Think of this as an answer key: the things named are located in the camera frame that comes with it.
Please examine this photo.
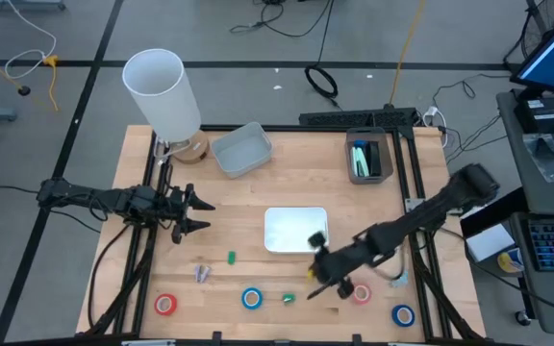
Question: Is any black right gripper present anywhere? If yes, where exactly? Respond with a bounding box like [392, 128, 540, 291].
[306, 230, 356, 302]

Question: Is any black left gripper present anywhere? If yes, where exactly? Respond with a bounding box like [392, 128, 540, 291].
[164, 183, 216, 245]

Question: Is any light grey plastic bin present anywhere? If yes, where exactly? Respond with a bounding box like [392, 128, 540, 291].
[210, 121, 274, 180]

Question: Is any light blue tape roll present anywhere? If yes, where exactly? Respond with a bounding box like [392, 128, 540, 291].
[240, 286, 264, 311]

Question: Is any mint green stapler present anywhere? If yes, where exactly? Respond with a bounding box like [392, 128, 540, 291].
[351, 145, 370, 178]

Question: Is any black stapler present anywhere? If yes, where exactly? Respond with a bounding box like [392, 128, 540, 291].
[367, 141, 383, 178]

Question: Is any pink tape roll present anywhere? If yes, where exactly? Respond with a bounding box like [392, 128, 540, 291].
[352, 283, 373, 307]

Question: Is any dark blue tape roll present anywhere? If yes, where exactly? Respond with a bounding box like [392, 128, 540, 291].
[390, 304, 416, 329]

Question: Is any red tape roll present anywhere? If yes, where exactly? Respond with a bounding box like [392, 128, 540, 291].
[154, 293, 179, 317]

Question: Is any white plastic bin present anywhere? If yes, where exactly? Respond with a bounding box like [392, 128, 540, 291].
[263, 206, 330, 255]

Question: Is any white shade wooden base lamp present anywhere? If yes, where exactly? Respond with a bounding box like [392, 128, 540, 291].
[121, 47, 210, 165]

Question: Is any dark translucent plastic bin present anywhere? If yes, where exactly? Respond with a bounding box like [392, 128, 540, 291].
[343, 126, 394, 185]

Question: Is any white cardboard box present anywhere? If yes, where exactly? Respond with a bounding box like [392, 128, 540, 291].
[466, 223, 516, 264]

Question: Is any black perforated bar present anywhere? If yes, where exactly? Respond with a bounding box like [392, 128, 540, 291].
[298, 107, 418, 129]

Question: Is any grey computer desk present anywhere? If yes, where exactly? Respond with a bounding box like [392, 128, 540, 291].
[495, 88, 554, 336]

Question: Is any clear plastic bag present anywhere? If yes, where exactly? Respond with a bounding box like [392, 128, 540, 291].
[520, 132, 554, 185]

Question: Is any black mini computer box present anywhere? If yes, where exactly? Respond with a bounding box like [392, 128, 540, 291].
[513, 96, 554, 135]

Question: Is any black coiled cable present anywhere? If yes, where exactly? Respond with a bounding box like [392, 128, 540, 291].
[304, 0, 340, 110]

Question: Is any yellow floor cable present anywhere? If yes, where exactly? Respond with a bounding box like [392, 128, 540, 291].
[40, 54, 61, 112]

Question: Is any white floor cable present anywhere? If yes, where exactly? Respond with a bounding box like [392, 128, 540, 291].
[5, 0, 59, 81]

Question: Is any yellow hanging cable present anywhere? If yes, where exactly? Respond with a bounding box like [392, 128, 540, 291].
[390, 0, 427, 107]

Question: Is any black wire fan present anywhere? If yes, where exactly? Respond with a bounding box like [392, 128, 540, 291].
[502, 0, 554, 73]

